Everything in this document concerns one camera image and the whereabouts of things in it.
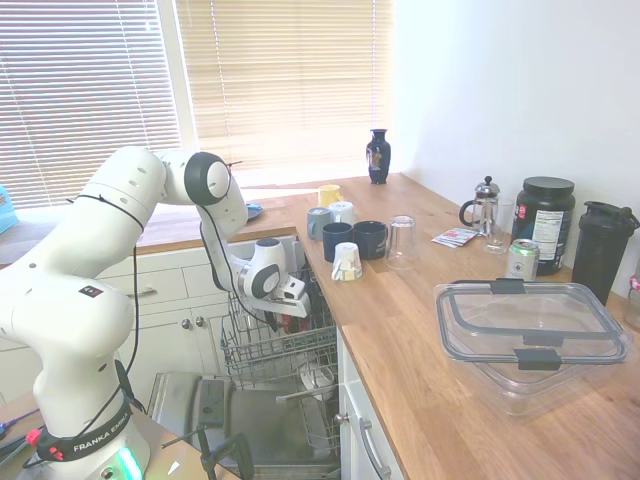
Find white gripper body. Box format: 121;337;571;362
269;293;313;320

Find white patterned mug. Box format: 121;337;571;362
330;242;363;282

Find plain navy mug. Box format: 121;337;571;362
322;222;355;263

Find grey blue mug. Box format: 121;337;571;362
306;206;332;242

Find navy mug with print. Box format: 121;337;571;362
352;220;389;261

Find pale blue mug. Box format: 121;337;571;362
328;201;356;227

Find steel dishwasher door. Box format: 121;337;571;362
147;372;342;479

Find white bowl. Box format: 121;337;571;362
299;360;337;402

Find tall clear drinking glass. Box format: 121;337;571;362
385;215;419;272

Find dark blue painted vase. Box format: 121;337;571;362
366;128;390;186

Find red white sachet packet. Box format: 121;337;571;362
431;227;479;249

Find clear container lid black clips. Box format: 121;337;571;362
433;278;634;372

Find glass French press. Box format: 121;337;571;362
459;175;502;237

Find small clear glass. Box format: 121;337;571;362
483;199;516;255

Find beige slatted window blind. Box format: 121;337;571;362
174;0;394;187

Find white green drink can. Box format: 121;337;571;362
504;238;542;281

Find clear plastic container base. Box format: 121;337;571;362
464;349;604;417

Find black protein powder tub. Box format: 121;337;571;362
509;176;577;276

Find light blue box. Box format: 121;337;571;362
0;184;18;234

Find white slatted window blind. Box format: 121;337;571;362
0;0;184;209

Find black shaker bottle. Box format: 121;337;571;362
571;200;640;307

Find glass jar red checkered lid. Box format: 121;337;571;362
622;273;640;331

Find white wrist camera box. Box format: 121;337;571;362
276;278;307;302

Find grey wire dishwasher rack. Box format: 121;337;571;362
219;269;339;392

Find lower wire dishwasher rack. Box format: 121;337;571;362
298;359;342;464

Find black camera stand clamp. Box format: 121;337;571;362
162;424;256;480

